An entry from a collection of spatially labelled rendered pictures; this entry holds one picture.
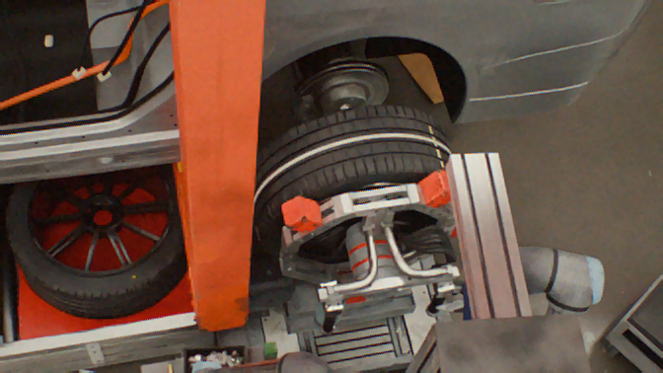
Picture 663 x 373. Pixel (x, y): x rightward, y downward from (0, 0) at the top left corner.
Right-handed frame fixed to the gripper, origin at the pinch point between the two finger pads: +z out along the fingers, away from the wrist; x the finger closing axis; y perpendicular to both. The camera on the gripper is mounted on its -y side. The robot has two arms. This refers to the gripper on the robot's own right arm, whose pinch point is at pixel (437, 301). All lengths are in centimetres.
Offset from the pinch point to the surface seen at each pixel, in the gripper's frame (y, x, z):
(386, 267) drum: 8.1, -10.3, 15.2
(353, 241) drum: 6.3, -21.4, 22.5
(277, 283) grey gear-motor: -43, -31, 42
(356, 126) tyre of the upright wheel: 35, -44, 20
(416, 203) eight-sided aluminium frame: 28.3, -20.3, 6.8
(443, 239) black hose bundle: 20.2, -11.4, -0.6
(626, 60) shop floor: -83, -133, -153
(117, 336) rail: -44, -22, 99
